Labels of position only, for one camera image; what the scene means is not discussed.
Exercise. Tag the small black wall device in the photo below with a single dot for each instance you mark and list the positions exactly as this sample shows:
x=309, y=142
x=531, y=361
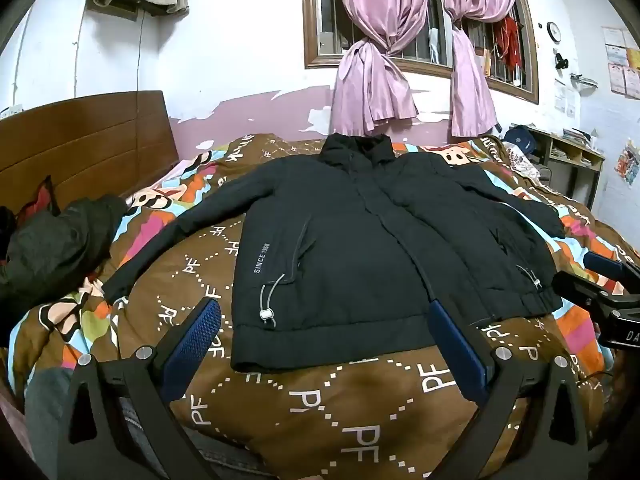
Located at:
x=561, y=61

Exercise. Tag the round wall clock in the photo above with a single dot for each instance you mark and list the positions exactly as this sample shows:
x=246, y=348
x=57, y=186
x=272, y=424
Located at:
x=554, y=32

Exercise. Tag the pink curtains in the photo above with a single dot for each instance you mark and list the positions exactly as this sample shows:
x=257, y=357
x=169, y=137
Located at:
x=312, y=35

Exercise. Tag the colourful picture poster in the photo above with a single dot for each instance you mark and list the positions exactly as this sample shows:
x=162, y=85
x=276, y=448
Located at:
x=627, y=165

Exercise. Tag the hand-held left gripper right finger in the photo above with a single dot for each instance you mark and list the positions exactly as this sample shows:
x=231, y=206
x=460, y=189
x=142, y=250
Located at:
x=457, y=355

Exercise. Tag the pink curtain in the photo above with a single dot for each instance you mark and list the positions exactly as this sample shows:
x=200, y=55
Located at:
x=467, y=90
x=370, y=85

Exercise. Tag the black jacket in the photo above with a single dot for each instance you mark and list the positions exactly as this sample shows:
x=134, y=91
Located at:
x=350, y=260

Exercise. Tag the floral cloth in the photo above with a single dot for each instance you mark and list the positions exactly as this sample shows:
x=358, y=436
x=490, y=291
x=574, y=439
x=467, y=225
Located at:
x=522, y=162

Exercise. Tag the wooden headboard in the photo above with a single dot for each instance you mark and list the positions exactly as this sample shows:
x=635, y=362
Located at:
x=90, y=145

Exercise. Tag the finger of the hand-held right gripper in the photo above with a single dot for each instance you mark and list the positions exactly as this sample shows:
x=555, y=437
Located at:
x=602, y=261
x=575, y=285

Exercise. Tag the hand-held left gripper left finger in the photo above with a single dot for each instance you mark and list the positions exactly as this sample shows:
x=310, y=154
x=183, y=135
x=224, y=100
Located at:
x=192, y=345

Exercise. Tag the wooden desk shelf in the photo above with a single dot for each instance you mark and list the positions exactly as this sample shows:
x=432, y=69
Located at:
x=575, y=152

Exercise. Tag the dark green jacket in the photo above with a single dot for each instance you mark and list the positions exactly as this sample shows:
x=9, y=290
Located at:
x=60, y=250

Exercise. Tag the white wall socket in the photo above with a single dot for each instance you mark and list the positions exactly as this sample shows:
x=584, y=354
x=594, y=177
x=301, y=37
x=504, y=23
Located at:
x=11, y=110

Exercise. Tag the paper sheets on wall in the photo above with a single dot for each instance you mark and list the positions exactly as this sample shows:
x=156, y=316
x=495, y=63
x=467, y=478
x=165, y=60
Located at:
x=622, y=60

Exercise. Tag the red hanging clothes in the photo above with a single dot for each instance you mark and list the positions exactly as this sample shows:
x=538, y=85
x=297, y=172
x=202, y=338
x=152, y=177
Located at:
x=510, y=40

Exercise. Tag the red and black cloth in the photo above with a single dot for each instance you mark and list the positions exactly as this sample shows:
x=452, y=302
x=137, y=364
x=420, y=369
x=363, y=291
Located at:
x=42, y=200

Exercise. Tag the brown printed blanket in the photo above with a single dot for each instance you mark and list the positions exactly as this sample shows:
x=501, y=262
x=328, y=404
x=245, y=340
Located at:
x=350, y=410

